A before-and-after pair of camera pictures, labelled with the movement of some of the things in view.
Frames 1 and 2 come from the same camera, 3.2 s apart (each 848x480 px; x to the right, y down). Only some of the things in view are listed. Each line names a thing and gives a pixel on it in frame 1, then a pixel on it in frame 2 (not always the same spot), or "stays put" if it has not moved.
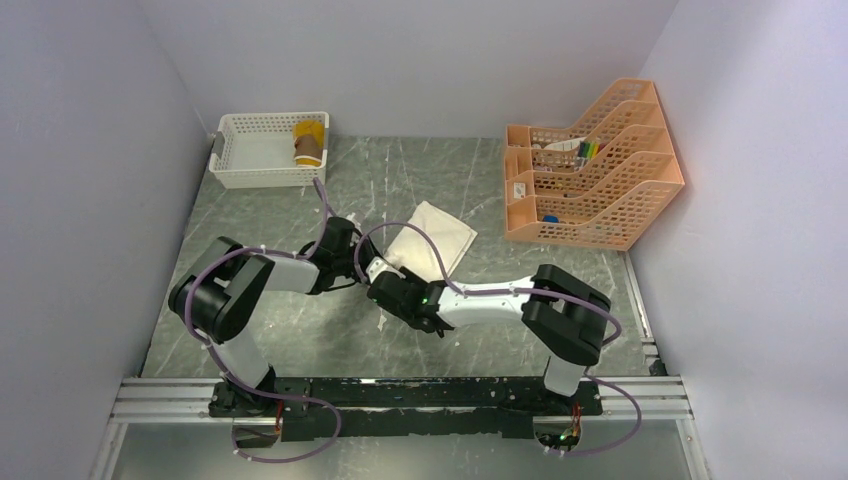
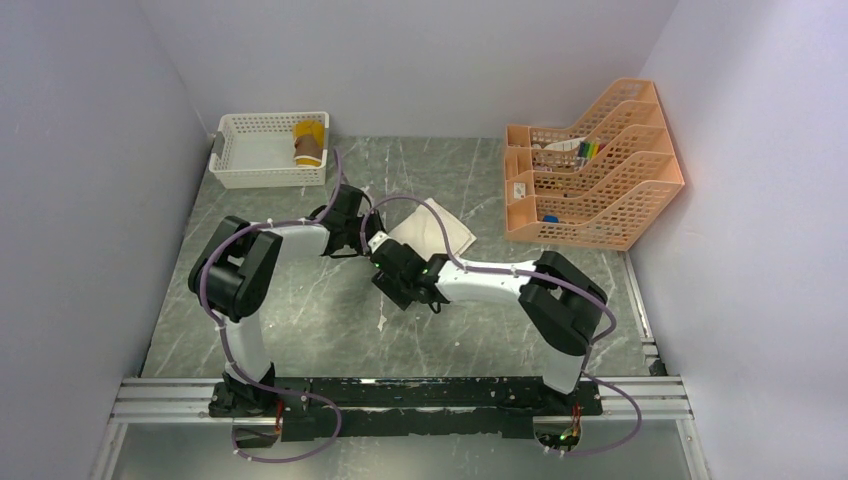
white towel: [413, 253] stays put
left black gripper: [369, 251] to [376, 223]
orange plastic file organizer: [598, 183] stays put
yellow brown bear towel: [309, 142] stays put
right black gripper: [410, 278] to [401, 297]
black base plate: [407, 408] stays put
